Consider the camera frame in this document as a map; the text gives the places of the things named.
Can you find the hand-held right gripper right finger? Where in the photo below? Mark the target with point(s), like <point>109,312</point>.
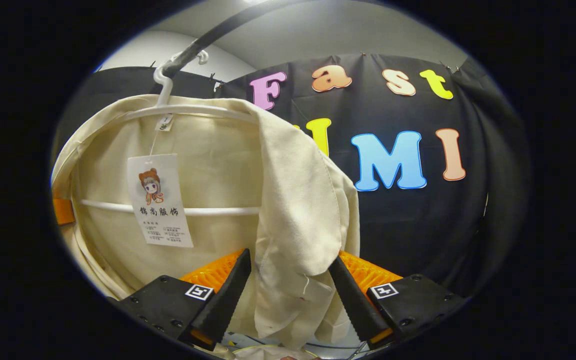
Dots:
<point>355,305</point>

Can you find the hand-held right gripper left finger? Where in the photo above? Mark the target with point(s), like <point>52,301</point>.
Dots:
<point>228,300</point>

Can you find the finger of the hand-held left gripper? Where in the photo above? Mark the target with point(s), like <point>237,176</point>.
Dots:
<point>63,212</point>

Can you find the yellow laundry hamper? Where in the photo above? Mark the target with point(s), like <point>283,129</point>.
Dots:
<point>268,352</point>

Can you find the cream shirt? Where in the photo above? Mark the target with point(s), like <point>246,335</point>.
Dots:
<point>298,200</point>

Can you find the black metal clothes rack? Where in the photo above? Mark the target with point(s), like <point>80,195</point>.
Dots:
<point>218,35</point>

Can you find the white paper garment tag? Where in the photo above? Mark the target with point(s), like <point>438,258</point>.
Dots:
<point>160,210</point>

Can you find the black backdrop cloth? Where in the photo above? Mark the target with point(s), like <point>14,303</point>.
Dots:
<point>418,225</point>

